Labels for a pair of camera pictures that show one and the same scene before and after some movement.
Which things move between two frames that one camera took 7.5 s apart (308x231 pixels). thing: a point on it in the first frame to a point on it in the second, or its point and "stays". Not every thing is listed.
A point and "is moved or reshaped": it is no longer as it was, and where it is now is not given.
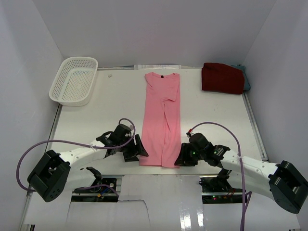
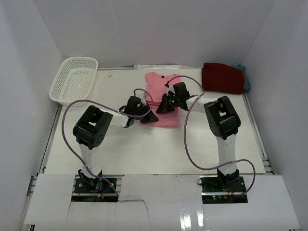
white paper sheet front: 157,202 stays
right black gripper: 183,158 to 164,107
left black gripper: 138,148 to 150,118
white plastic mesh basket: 74,83 stays
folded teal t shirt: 246,85 stays
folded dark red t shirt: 219,77 stays
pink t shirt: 161,120 is moved or reshaped
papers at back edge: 157,67 stays
